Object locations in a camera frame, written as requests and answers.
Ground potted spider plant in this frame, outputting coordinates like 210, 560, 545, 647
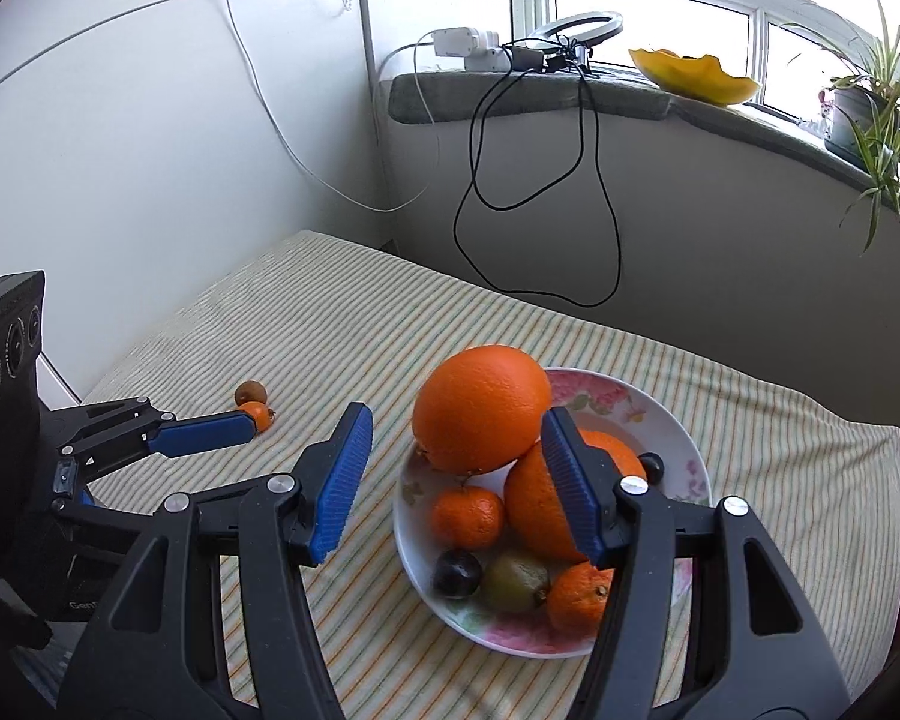
781, 0, 900, 255

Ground tiny orange kumquat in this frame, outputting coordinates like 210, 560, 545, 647
238, 401, 274, 434

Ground medium orange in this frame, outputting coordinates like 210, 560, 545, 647
411, 344, 553, 476

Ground small brown kiwi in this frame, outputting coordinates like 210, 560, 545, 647
233, 380, 268, 405

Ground yellow wavy bowl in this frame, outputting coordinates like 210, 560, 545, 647
629, 49, 761, 107

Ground floral white plate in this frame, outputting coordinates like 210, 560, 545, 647
393, 367, 713, 658

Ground dark plum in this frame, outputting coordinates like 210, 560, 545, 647
432, 550, 484, 600
639, 452, 665, 488

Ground striped tablecloth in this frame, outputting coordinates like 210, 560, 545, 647
92, 232, 900, 718

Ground small tangerine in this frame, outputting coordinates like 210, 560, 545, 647
546, 562, 614, 637
429, 486, 505, 551

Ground white cable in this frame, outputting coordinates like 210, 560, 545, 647
220, 0, 445, 215

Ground white power strip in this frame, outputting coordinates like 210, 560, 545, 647
432, 26, 512, 71

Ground white cabinet panel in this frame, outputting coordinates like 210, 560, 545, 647
0, 0, 383, 394

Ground black cable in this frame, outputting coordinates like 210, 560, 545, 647
450, 44, 625, 311

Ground green kiwi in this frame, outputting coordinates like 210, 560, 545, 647
481, 551, 551, 614

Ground large orange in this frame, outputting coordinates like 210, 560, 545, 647
502, 427, 649, 566

